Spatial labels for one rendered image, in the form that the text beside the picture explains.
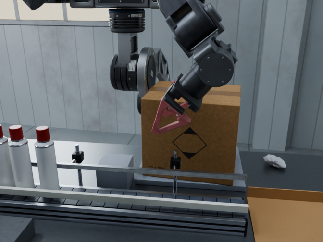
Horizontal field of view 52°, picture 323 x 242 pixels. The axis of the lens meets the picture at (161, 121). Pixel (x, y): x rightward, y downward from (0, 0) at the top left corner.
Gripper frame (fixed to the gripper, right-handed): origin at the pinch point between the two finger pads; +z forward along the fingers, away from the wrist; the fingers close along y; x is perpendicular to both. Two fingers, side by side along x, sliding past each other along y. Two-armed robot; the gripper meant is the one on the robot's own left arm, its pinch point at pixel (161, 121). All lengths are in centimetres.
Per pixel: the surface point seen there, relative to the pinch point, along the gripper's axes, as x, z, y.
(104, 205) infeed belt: 5.0, 34.0, -8.5
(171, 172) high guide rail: 13.4, 17.1, -16.2
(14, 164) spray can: -21.0, 42.1, -8.2
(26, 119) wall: -88, 221, -257
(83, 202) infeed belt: 0.4, 37.8, -8.5
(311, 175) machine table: 57, -1, -45
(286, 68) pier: 77, -10, -243
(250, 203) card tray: 39.2, 12.4, -23.5
